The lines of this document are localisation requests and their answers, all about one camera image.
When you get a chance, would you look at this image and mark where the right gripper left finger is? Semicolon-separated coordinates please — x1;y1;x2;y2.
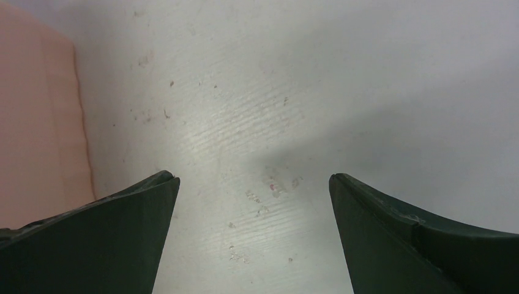
1;170;180;293

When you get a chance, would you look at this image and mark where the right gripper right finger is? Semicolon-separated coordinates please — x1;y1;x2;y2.
329;173;518;293

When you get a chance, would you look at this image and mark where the pink plastic bin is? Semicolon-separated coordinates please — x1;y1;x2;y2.
1;2;95;229

